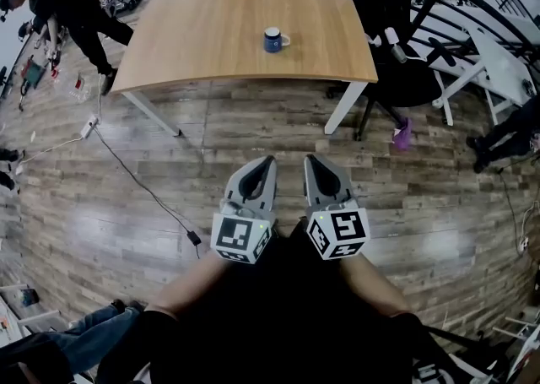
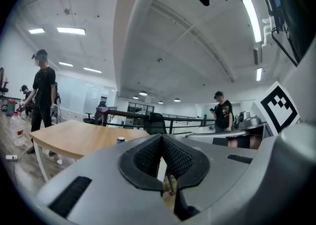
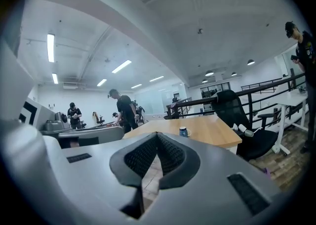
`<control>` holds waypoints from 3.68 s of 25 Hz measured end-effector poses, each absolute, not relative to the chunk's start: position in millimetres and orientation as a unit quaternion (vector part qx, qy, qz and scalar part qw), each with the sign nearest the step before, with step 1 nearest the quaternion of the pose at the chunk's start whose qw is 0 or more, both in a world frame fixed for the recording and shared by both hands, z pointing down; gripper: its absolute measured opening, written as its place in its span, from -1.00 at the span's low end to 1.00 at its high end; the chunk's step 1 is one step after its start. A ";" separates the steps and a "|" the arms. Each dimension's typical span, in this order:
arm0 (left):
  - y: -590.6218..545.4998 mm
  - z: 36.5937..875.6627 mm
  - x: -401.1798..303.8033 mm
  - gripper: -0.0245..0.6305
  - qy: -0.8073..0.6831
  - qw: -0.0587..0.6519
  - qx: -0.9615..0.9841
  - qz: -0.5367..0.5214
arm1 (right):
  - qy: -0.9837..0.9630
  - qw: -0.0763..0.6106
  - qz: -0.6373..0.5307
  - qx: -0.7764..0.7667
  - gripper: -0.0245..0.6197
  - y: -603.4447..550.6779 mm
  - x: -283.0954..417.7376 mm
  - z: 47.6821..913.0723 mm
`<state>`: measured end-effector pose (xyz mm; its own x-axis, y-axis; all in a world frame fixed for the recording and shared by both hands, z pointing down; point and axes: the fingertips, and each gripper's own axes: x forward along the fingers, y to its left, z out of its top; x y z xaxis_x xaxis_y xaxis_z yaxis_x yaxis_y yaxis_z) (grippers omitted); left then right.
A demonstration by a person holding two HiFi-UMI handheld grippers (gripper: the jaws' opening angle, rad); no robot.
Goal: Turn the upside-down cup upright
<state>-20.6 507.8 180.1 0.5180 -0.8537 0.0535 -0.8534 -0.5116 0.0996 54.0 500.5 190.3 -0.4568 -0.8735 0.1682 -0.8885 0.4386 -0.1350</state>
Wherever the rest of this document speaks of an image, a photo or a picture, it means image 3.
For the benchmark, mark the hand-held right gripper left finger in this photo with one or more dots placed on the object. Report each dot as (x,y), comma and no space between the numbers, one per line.
(118,163)

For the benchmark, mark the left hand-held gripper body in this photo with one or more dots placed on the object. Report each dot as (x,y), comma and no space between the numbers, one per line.
(86,133)

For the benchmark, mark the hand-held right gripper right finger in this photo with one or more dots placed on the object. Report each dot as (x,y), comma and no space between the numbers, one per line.
(191,164)

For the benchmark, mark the blue and white cup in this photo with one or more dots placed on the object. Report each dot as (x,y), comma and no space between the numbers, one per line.
(184,132)

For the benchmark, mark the wooden table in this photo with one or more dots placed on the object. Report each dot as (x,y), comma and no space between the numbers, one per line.
(207,130)

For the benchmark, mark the ceiling tube light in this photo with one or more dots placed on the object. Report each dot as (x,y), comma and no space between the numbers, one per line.
(121,66)
(101,82)
(156,78)
(136,86)
(55,78)
(50,48)

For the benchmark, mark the white device on chair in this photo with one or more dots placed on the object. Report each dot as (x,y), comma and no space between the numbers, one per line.
(244,130)

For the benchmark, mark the black mesh office chair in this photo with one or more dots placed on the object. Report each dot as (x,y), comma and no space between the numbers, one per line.
(232,110)

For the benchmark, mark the black pendant lamp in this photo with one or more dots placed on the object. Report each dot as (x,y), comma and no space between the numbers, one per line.
(204,80)
(209,73)
(251,62)
(233,73)

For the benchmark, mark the black metal railing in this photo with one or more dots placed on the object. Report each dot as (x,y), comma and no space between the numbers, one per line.
(247,94)

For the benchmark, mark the white desk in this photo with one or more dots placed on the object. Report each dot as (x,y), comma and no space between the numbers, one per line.
(293,95)

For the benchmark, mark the ceiling security camera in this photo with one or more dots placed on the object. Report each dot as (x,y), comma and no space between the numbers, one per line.
(200,31)

